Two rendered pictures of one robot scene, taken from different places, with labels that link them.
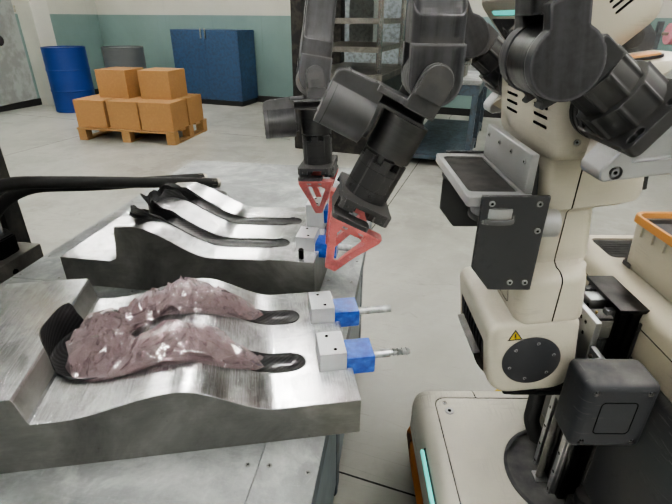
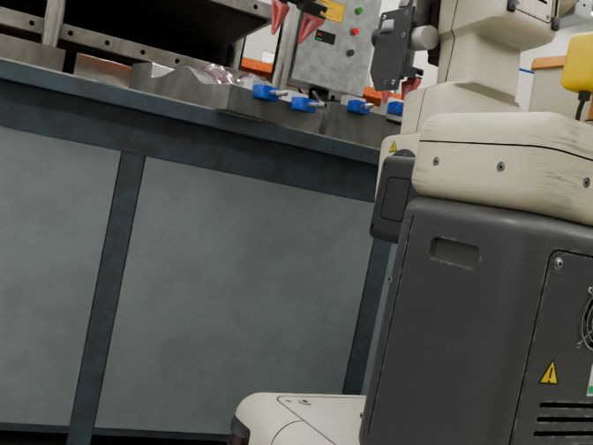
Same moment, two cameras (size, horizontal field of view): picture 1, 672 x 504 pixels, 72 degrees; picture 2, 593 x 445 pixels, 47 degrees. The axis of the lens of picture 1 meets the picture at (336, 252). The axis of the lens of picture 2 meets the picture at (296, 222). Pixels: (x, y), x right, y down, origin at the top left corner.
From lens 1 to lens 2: 150 cm
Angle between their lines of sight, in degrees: 62
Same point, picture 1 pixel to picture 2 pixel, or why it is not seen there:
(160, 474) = not seen: hidden behind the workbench
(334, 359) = (248, 81)
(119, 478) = not seen: hidden behind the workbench
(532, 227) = (401, 33)
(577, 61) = not seen: outside the picture
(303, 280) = (325, 116)
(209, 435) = (184, 96)
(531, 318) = (404, 127)
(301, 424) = (209, 97)
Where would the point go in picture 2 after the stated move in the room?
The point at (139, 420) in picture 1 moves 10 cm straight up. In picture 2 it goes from (172, 81) to (180, 40)
